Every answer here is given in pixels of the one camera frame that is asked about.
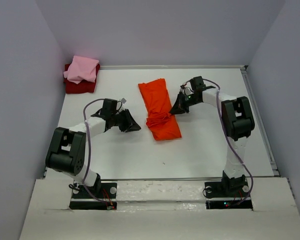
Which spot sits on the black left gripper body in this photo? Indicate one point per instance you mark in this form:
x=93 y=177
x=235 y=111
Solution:
x=119 y=120

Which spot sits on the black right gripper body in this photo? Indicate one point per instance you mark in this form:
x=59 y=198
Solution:
x=190 y=100

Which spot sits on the orange t shirt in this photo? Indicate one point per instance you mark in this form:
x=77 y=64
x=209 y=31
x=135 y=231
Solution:
x=162 y=124

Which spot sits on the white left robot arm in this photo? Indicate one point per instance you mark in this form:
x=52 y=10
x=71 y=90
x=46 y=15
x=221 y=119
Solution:
x=70 y=149

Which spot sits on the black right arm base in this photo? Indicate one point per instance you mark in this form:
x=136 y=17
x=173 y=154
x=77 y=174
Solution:
x=218 y=199

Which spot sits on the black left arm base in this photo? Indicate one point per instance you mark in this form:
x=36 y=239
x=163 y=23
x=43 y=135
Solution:
x=83 y=199

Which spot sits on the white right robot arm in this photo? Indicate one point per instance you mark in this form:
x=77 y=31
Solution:
x=237 y=123

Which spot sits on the dark red folded t shirt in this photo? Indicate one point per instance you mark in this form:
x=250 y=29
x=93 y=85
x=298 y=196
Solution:
x=81 y=88

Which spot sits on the pink folded t shirt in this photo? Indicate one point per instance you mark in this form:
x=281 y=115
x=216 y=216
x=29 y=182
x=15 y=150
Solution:
x=81 y=69

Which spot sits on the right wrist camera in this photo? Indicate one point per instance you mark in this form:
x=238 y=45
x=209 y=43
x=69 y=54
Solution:
x=186 y=90

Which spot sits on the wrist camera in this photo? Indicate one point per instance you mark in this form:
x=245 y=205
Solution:
x=186 y=90
x=123 y=100

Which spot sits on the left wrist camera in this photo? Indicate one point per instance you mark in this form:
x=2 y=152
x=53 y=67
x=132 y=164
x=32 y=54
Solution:
x=123 y=100

